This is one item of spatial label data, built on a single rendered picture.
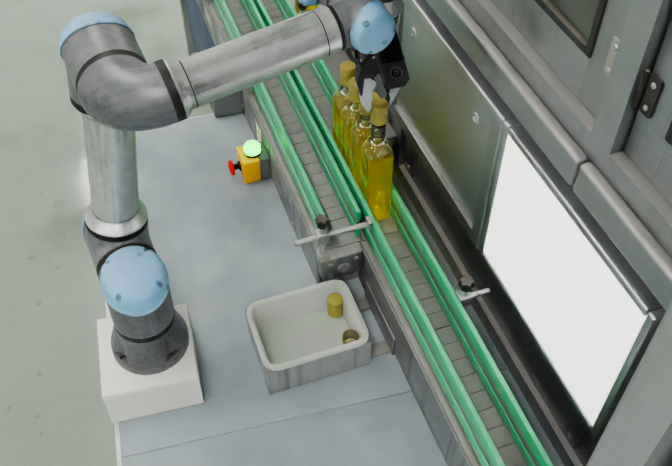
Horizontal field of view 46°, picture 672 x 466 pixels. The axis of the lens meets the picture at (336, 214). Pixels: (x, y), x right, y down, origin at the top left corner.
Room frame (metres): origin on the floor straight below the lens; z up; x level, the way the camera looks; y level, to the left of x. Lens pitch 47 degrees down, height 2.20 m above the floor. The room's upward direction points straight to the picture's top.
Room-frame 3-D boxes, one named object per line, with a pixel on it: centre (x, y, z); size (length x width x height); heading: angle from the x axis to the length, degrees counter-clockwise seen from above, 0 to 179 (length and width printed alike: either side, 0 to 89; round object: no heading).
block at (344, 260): (1.10, -0.01, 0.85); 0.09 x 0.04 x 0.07; 110
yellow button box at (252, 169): (1.47, 0.21, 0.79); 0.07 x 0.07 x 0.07; 20
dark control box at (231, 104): (1.74, 0.31, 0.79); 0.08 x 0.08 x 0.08; 20
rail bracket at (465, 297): (0.93, -0.27, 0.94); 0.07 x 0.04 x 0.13; 110
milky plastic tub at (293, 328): (0.95, 0.06, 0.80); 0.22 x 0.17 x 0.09; 110
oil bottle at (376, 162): (1.22, -0.09, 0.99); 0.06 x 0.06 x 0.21; 20
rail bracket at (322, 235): (1.09, 0.01, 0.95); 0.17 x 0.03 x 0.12; 110
